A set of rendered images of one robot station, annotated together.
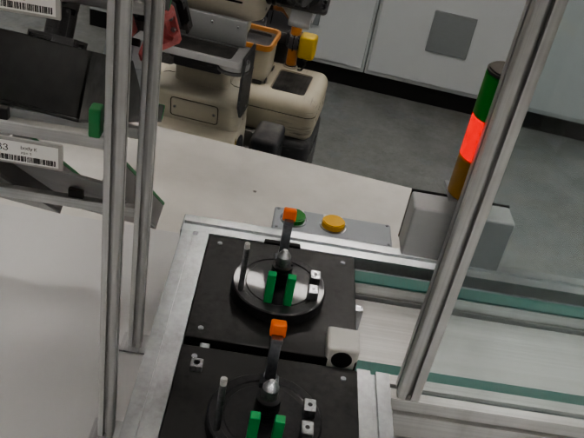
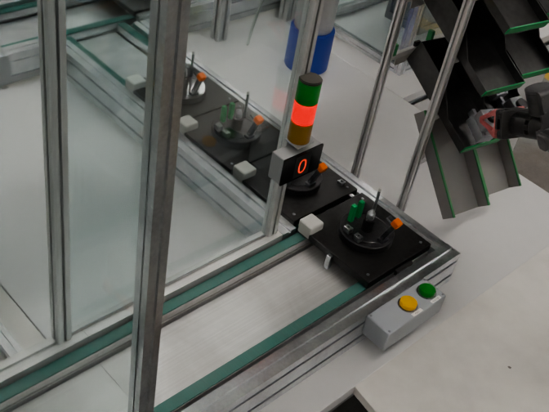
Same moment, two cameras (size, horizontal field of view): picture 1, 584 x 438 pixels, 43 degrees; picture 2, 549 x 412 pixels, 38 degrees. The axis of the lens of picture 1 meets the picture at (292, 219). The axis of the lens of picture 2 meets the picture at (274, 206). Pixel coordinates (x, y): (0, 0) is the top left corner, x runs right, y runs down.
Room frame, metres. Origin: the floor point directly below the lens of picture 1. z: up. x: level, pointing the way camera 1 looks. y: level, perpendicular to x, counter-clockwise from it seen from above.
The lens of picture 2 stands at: (1.73, -1.26, 2.25)
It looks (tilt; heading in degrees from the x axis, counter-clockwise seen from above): 40 degrees down; 133
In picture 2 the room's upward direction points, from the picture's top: 11 degrees clockwise
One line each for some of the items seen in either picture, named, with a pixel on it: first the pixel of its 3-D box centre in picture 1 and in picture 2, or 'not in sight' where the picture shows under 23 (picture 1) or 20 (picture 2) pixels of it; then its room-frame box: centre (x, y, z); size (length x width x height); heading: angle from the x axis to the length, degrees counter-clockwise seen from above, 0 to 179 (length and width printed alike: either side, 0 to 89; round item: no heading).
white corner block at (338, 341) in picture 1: (341, 348); (310, 226); (0.78, -0.10, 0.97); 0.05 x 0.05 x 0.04; 3
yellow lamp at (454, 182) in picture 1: (474, 175); (300, 129); (0.76, -0.20, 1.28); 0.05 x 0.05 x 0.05
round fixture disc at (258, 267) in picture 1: (278, 288); (366, 231); (0.87, 0.00, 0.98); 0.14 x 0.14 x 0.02
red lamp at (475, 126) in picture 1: (487, 137); (304, 110); (0.76, -0.20, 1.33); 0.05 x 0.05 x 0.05
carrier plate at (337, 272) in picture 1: (276, 297); (363, 237); (0.87, 0.00, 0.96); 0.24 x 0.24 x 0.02; 3
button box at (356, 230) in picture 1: (329, 239); (404, 313); (1.09, -0.07, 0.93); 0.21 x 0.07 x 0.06; 93
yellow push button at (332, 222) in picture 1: (333, 225); (408, 304); (1.09, -0.07, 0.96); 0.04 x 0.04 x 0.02
